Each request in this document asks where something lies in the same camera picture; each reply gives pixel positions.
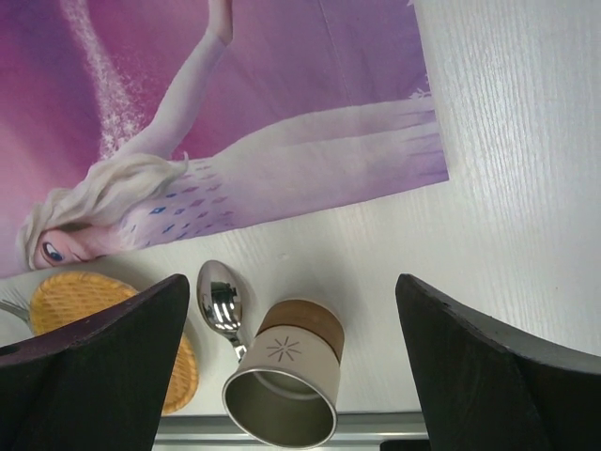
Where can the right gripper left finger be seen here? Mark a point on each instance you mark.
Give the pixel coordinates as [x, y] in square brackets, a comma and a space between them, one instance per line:
[98, 383]

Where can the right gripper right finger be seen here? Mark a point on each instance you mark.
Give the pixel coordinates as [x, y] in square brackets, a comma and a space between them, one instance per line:
[486, 385]

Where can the purple printed placemat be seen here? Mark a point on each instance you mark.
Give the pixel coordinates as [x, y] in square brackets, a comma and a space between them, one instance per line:
[129, 124]

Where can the round woven wicker plate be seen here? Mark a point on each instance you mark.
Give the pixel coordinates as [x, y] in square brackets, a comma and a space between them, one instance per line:
[69, 296]

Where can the metal cup with wood band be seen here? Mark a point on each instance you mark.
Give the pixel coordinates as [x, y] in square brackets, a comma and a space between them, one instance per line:
[291, 370]

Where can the fork with green handle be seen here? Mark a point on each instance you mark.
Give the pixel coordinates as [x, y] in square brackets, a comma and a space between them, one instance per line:
[15, 303]

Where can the aluminium mounting rail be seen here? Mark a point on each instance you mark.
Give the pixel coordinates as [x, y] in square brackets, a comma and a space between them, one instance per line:
[353, 431]

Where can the spoon with green handle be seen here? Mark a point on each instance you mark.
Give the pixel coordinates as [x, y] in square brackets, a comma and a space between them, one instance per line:
[220, 304]

